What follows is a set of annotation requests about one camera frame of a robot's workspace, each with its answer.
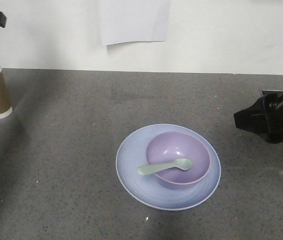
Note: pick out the pale green plastic spoon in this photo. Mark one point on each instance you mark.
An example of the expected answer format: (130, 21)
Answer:
(183, 164)

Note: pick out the light blue plate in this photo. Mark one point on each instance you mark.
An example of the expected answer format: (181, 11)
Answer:
(147, 189)

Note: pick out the white paper sheet on wall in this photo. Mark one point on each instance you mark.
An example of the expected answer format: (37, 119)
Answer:
(125, 21)

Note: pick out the purple plastic bowl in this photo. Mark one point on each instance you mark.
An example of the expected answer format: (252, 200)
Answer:
(171, 145)

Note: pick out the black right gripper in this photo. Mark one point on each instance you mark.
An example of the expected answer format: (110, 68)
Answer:
(264, 118)

